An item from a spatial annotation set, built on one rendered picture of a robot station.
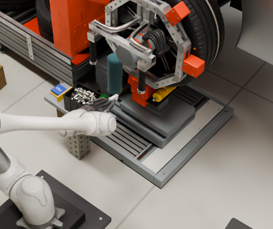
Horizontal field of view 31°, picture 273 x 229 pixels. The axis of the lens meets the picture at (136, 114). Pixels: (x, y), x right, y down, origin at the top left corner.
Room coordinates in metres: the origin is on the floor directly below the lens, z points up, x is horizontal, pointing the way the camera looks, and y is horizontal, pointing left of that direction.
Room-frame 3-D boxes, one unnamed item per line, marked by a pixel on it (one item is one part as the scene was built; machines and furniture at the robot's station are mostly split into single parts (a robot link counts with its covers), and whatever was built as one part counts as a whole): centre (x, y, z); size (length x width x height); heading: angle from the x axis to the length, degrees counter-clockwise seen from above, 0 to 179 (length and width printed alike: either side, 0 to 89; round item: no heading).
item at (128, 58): (2.05, 0.01, 0.85); 0.21 x 0.14 x 0.14; 142
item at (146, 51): (1.95, -0.03, 1.03); 0.19 x 0.18 x 0.11; 142
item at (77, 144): (1.99, 0.36, 0.21); 0.10 x 0.10 x 0.42; 52
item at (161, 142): (2.28, -0.09, 0.13); 0.50 x 0.36 x 0.10; 52
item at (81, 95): (1.95, 0.30, 0.51); 0.20 x 0.14 x 0.13; 57
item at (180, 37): (2.11, -0.03, 0.85); 0.54 x 0.07 x 0.54; 52
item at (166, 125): (2.24, -0.14, 0.32); 0.40 x 0.30 x 0.28; 52
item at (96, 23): (2.07, 0.12, 1.03); 0.19 x 0.18 x 0.11; 142
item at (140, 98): (2.14, -0.05, 0.48); 0.16 x 0.12 x 0.17; 142
